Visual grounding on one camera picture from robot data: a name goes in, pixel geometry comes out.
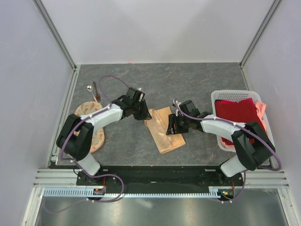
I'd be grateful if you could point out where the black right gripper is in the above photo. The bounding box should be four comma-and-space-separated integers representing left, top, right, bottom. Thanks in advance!
166, 113, 190, 135

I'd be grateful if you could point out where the peach cloth napkin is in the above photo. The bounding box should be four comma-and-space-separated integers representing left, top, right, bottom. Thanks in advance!
144, 107, 186, 154

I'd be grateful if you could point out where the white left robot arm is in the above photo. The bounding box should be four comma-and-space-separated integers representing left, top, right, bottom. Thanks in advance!
56, 87, 152, 185

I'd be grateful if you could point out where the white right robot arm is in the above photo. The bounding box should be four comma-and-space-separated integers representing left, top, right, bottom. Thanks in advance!
166, 99, 276, 186

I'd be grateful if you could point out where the floral oven mitt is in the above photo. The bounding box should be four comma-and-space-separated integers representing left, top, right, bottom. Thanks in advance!
72, 100, 106, 153

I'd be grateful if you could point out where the metal spoon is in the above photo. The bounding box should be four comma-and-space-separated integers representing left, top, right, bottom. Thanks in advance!
87, 85, 98, 102

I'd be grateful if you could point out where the red cloth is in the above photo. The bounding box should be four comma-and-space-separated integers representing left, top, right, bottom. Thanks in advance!
215, 98, 269, 146

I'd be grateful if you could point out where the pink cloth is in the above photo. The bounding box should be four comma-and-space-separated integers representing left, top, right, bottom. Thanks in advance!
218, 101, 269, 149

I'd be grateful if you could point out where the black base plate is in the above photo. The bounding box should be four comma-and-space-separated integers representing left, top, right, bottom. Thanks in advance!
76, 166, 243, 193

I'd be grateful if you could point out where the grey slotted cable duct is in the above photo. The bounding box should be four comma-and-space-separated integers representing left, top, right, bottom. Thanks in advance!
43, 188, 233, 198

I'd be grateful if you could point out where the aluminium frame post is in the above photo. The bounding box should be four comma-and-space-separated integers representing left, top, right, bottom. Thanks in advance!
239, 0, 282, 69
33, 0, 77, 71

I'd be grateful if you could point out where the right aluminium frame post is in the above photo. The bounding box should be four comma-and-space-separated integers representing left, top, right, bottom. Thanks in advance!
239, 0, 282, 69

